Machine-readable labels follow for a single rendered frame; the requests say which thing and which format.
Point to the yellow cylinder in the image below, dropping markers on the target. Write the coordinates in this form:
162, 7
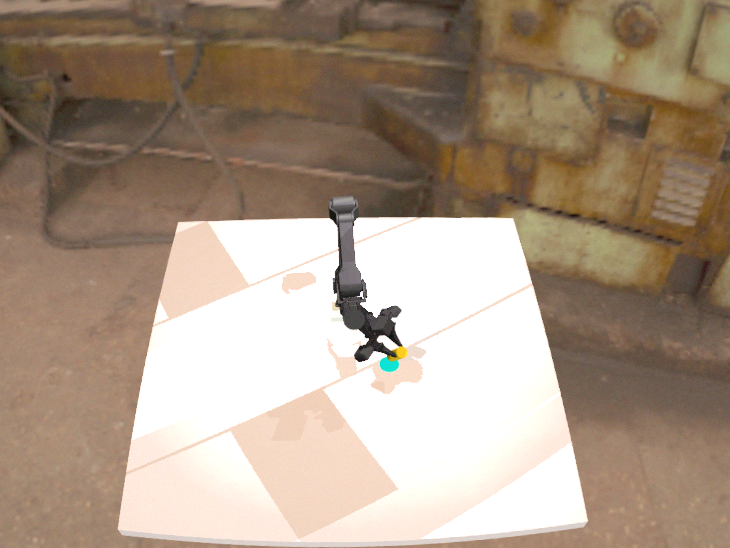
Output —
401, 352

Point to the cyan circle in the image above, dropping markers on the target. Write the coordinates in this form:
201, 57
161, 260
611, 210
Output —
389, 366

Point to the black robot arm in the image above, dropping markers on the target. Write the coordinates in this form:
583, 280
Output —
347, 284

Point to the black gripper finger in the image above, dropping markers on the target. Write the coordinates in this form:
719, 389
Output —
394, 337
384, 349

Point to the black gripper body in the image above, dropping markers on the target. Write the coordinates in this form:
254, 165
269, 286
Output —
364, 351

